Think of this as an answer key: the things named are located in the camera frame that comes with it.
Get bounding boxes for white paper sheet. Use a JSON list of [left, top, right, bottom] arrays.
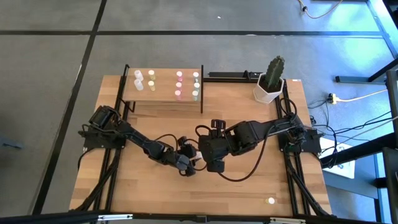
[[320, 136, 357, 180]]

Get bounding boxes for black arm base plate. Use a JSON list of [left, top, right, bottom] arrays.
[[81, 124, 129, 150], [277, 129, 323, 156]]

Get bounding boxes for black metal bar frame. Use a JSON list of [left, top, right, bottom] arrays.
[[201, 70, 262, 83]]

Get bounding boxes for black aluminium frame beam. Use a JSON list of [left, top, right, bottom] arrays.
[[0, 210, 398, 224]]

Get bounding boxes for wooden shelf black metal frame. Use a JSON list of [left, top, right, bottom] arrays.
[[114, 63, 205, 114]]

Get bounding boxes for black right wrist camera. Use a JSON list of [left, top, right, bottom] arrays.
[[206, 160, 226, 174]]

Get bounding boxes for black aluminium frame rail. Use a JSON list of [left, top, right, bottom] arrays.
[[273, 79, 330, 217], [74, 63, 131, 215]]

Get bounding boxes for green cactus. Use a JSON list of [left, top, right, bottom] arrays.
[[264, 55, 286, 91]]

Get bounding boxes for black floor cables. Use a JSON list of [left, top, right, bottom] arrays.
[[310, 110, 398, 169]]

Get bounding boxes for black metal table frame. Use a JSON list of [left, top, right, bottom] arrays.
[[335, 57, 398, 84]]

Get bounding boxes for beige floor cable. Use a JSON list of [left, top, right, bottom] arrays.
[[297, 0, 345, 19]]

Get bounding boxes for white hexagonal plant pot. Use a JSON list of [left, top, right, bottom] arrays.
[[252, 73, 285, 105]]

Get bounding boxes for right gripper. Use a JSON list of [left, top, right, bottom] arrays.
[[198, 129, 233, 164]]

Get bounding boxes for black metal table leg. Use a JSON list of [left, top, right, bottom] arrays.
[[320, 132, 398, 170]]

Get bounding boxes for silver frame bracket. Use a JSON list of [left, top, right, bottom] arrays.
[[269, 217, 307, 224], [97, 213, 134, 222]]

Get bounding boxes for white power cable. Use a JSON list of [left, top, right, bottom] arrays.
[[337, 88, 389, 103]]

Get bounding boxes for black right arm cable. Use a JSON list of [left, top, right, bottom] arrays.
[[216, 124, 270, 183]]

